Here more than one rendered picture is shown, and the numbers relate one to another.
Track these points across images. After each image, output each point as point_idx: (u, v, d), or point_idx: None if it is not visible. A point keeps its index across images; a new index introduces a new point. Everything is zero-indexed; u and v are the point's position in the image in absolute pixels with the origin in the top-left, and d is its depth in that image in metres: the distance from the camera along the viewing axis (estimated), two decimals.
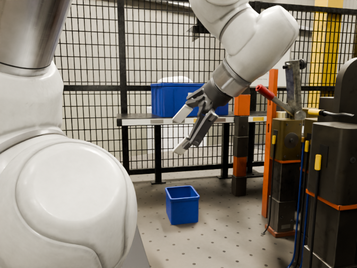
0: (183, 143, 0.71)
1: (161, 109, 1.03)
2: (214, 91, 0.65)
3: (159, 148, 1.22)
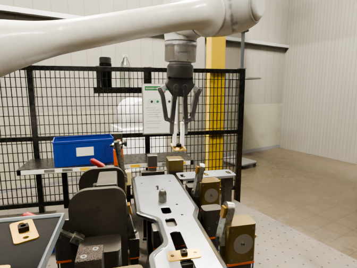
0: (172, 130, 0.80)
1: (54, 161, 1.34)
2: None
3: (65, 185, 1.53)
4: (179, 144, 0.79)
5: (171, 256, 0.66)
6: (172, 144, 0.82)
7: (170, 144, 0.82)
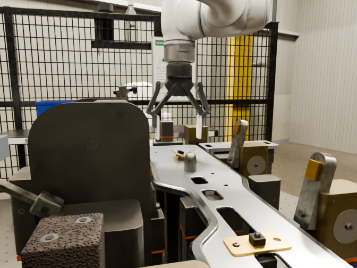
0: (155, 124, 0.78)
1: None
2: None
3: None
4: (182, 152, 0.79)
5: (235, 246, 0.34)
6: (173, 151, 0.82)
7: (172, 150, 0.82)
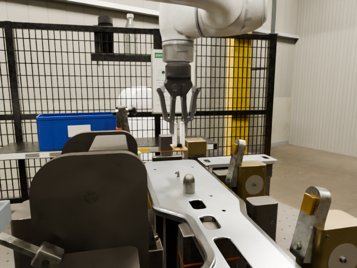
0: (172, 130, 0.79)
1: (39, 142, 1.03)
2: None
3: None
4: (180, 144, 0.79)
5: None
6: (172, 145, 0.81)
7: (170, 145, 0.82)
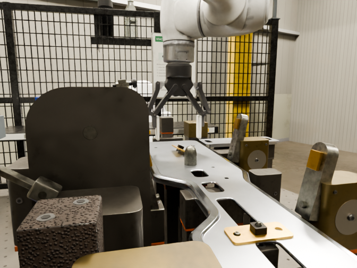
0: (155, 124, 0.78)
1: None
2: None
3: None
4: (182, 147, 0.79)
5: (236, 235, 0.34)
6: (173, 145, 0.81)
7: (172, 144, 0.82)
